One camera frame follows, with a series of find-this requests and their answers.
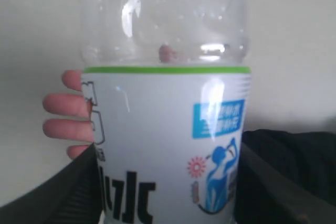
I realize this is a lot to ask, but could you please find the bottle with green lime label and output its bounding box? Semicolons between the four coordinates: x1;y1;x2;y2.
81;0;251;223

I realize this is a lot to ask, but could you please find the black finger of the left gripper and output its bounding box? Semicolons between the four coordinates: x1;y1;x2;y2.
1;145;101;224
234;130;335;223

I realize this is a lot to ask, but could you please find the open human hand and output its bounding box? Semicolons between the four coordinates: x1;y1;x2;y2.
42;70;93;159

